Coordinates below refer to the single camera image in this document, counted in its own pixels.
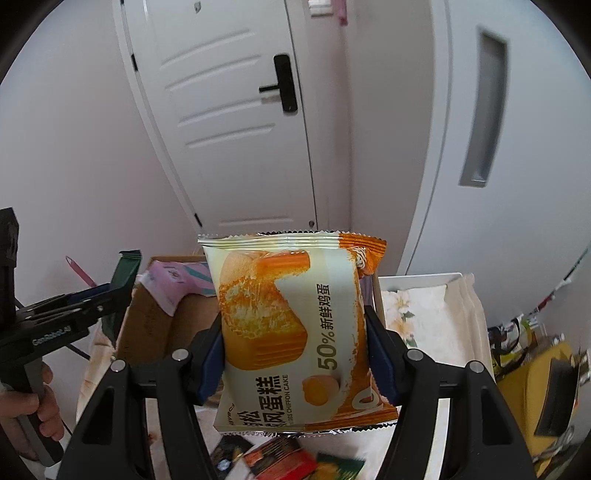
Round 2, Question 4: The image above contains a dark green cracker packet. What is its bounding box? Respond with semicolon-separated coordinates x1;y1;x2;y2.
311;453;365;480

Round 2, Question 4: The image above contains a red black snack packet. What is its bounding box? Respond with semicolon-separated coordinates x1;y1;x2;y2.
243;436;318;480

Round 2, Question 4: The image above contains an orange chiffon cake packet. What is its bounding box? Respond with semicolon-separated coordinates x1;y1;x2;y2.
201;231;398;433

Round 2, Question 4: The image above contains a person's left hand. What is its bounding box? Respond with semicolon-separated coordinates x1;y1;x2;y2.
0;363;64;460

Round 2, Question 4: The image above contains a cardboard box pink lining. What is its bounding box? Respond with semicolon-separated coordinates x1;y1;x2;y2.
115;255;219;366

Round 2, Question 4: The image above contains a yellow stool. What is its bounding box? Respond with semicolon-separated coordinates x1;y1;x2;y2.
497;340;588;458

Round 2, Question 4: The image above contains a white panel door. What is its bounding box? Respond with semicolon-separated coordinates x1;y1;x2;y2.
113;1;352;235

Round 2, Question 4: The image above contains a white sliding wardrobe door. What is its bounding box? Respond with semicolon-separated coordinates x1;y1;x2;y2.
409;1;590;324

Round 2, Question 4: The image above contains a pink handled tool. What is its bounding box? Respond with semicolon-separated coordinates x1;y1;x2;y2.
65;256;97;288

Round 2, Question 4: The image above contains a black door handle lock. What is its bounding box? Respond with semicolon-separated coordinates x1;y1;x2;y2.
259;54;298;114

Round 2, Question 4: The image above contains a white wall switch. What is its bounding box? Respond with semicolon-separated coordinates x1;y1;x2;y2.
308;0;334;17

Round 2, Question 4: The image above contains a grey recessed door handle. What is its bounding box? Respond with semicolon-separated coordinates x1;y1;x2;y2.
460;29;509;188

